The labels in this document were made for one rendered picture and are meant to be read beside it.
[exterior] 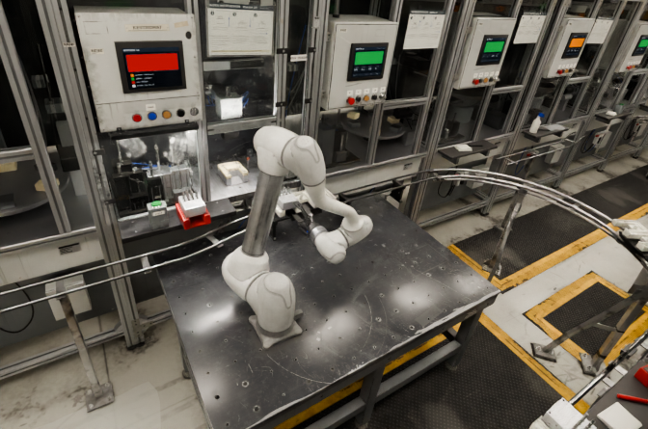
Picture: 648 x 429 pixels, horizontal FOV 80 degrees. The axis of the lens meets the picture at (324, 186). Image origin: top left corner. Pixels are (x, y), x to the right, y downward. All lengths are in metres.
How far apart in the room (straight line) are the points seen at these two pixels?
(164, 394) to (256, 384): 0.93
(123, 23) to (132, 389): 1.83
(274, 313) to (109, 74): 1.14
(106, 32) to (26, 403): 1.89
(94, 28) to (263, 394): 1.48
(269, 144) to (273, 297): 0.60
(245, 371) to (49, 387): 1.32
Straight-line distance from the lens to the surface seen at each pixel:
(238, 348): 1.74
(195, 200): 1.97
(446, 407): 2.55
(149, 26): 1.76
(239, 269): 1.69
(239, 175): 2.32
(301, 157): 1.37
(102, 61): 1.76
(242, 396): 1.63
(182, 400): 2.45
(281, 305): 1.60
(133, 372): 2.61
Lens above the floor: 2.09
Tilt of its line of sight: 31 degrees down
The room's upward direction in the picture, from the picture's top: 6 degrees clockwise
